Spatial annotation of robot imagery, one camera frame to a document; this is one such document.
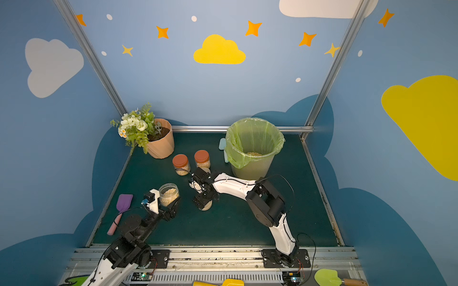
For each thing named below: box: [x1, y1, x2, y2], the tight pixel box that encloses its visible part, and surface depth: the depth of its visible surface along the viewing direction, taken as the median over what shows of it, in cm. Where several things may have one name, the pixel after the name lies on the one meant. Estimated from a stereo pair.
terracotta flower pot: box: [147, 117, 175, 160], surface depth 104 cm
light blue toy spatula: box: [218, 137, 229, 164], surface depth 118 cm
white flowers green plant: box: [110, 102, 162, 155], surface depth 87 cm
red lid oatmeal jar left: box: [172, 153, 191, 176], surface depth 98 cm
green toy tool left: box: [59, 274, 91, 286], surface depth 70 cm
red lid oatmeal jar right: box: [193, 149, 211, 169], surface depth 100 cm
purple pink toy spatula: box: [107, 194, 134, 236], surface depth 91 cm
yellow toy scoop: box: [192, 278, 246, 286], surface depth 70 cm
